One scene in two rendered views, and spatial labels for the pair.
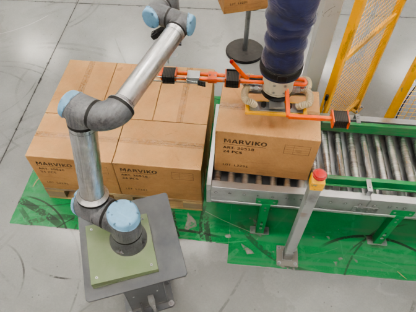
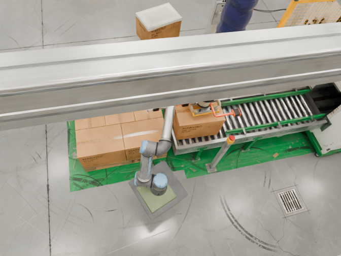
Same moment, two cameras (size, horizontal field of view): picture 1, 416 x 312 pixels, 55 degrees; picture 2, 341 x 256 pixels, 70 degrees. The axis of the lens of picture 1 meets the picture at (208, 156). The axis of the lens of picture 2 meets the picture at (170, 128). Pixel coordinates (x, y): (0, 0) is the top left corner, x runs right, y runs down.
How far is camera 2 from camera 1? 117 cm
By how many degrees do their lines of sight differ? 17
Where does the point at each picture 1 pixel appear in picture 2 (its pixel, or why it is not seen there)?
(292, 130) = (212, 117)
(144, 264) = (170, 196)
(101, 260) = (151, 201)
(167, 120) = (142, 119)
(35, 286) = (100, 218)
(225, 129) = (183, 124)
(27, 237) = (83, 196)
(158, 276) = (177, 199)
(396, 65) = not seen: hidden behind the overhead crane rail
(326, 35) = not seen: hidden behind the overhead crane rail
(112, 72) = not seen: hidden behind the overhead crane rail
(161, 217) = (166, 172)
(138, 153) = (135, 140)
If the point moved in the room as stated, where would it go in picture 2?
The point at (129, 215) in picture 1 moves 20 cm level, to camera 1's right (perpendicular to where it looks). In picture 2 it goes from (164, 180) to (181, 174)
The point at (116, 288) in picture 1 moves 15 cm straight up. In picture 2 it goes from (161, 210) to (162, 208)
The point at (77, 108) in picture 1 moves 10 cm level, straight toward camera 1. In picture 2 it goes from (151, 149) to (159, 157)
